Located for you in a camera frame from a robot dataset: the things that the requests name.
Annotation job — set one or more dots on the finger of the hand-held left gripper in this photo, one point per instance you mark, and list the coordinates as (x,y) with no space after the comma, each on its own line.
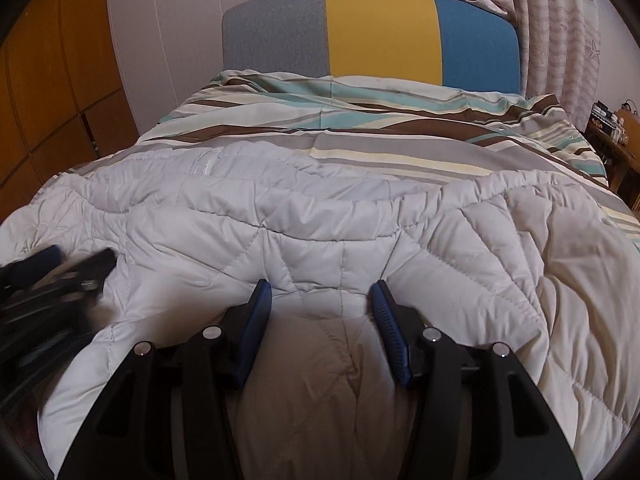
(42,260)
(92,265)

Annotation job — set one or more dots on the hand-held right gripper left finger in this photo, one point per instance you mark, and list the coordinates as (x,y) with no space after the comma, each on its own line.
(255,320)

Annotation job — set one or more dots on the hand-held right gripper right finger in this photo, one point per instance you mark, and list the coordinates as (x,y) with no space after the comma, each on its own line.
(387,320)

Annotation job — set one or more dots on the white quilted puffer jacket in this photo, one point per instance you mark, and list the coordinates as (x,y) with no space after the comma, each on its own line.
(350,240)

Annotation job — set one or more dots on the wooden wardrobe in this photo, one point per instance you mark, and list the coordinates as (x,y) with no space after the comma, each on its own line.
(45,85)

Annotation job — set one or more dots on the striped duvet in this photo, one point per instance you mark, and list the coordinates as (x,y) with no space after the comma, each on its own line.
(400,125)

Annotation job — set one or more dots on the wooden side table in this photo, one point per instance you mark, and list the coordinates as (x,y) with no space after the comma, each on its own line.
(622,160)

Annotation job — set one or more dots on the grey yellow blue headboard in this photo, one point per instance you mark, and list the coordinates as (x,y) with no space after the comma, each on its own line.
(380,30)

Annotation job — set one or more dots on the round patterned tin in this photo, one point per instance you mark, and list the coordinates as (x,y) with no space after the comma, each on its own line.
(604,122)

